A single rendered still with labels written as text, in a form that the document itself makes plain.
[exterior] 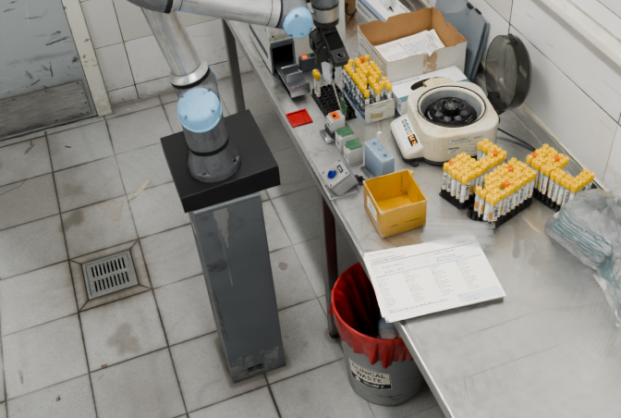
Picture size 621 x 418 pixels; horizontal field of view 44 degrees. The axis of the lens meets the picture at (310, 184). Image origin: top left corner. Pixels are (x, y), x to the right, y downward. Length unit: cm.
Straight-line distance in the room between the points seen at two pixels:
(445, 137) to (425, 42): 56
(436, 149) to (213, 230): 68
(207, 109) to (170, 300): 125
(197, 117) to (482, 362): 94
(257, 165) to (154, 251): 124
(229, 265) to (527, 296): 91
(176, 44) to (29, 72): 193
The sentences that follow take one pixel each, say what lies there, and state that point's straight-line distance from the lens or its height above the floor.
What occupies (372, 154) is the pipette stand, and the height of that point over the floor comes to 96.
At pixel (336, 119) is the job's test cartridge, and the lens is 232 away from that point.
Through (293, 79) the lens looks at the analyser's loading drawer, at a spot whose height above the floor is 93.
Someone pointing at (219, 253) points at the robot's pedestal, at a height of 68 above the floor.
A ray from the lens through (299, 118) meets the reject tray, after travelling 246.
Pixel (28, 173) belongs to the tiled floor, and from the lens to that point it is 392.
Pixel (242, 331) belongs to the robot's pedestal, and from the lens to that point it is 265.
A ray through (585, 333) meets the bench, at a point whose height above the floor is 87.
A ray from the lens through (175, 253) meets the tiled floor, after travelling 331.
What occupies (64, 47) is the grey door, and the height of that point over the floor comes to 44.
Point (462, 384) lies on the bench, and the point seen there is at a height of 88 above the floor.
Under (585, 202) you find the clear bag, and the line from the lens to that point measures 203.
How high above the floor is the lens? 240
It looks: 43 degrees down
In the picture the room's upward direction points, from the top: 5 degrees counter-clockwise
